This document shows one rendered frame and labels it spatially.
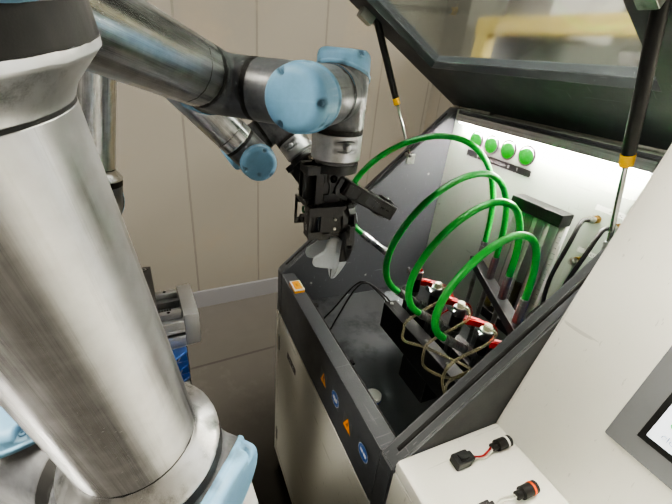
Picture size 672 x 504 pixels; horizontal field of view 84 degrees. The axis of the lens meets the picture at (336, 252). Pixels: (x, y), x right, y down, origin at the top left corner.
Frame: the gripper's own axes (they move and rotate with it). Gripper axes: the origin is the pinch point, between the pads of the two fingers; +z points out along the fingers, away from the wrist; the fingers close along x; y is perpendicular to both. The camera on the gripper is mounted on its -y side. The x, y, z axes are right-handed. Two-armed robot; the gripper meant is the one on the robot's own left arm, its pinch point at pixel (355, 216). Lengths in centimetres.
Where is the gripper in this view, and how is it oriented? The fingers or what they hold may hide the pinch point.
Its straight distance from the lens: 94.9
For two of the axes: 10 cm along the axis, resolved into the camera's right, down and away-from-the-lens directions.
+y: -8.0, 5.4, 2.8
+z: 5.8, 8.1, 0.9
